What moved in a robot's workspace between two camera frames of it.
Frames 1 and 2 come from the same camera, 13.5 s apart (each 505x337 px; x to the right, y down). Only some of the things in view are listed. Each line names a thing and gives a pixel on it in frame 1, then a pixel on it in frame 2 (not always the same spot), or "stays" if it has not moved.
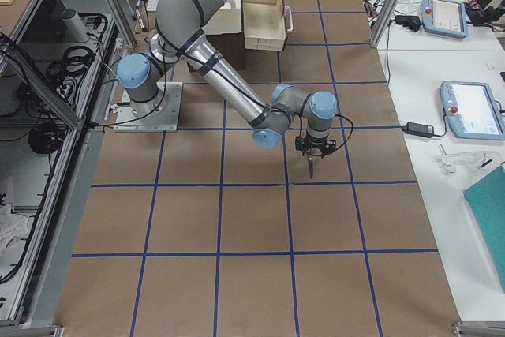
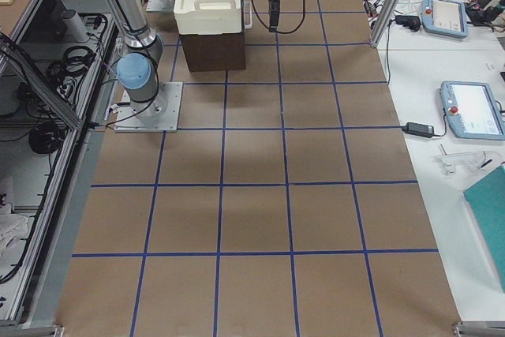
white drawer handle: [288, 7] -> [248, 27]
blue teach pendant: [471, 110] stays
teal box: [486, 200] stays
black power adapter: [419, 129] stays
